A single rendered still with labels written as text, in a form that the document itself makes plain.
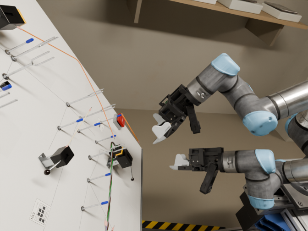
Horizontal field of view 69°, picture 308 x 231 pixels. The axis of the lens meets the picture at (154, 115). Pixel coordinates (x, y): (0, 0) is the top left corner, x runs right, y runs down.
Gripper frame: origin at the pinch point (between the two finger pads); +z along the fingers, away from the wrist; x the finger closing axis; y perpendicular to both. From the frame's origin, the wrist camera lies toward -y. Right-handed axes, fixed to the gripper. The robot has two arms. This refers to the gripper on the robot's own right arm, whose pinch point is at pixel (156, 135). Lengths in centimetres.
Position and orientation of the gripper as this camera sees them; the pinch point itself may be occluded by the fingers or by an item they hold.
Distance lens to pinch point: 81.1
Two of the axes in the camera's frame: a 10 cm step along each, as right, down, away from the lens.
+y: -7.5, -5.8, -3.2
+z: -6.6, 6.3, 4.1
